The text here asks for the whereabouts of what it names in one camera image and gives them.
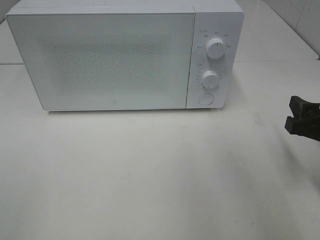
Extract white microwave oven body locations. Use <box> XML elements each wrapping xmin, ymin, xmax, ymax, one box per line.
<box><xmin>5</xmin><ymin>0</ymin><xmax>245</xmax><ymax>110</ymax></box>

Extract white timer knob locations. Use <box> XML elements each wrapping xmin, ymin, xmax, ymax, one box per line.
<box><xmin>201</xmin><ymin>70</ymin><xmax>220</xmax><ymax>89</ymax></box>

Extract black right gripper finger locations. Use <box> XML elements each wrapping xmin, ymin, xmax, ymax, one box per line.
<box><xmin>289</xmin><ymin>96</ymin><xmax>320</xmax><ymax>119</ymax></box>
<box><xmin>284</xmin><ymin>116</ymin><xmax>320</xmax><ymax>142</ymax></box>

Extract white upper power knob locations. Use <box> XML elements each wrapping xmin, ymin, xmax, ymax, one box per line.
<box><xmin>205</xmin><ymin>36</ymin><xmax>227</xmax><ymax>59</ymax></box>

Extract round white door button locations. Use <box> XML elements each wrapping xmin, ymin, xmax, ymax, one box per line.
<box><xmin>198</xmin><ymin>93</ymin><xmax>214</xmax><ymax>106</ymax></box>

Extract white microwave door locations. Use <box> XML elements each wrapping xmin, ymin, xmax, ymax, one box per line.
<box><xmin>7</xmin><ymin>13</ymin><xmax>194</xmax><ymax>111</ymax></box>

